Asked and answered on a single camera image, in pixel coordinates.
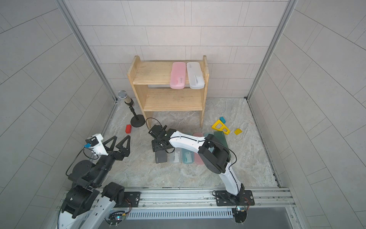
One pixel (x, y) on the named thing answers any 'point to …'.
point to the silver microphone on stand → (139, 120)
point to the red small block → (128, 129)
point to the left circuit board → (116, 217)
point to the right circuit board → (239, 213)
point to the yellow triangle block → (223, 126)
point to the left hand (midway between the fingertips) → (127, 136)
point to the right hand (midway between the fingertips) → (158, 147)
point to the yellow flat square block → (238, 131)
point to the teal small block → (221, 118)
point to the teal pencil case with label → (188, 156)
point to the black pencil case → (160, 156)
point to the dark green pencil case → (220, 135)
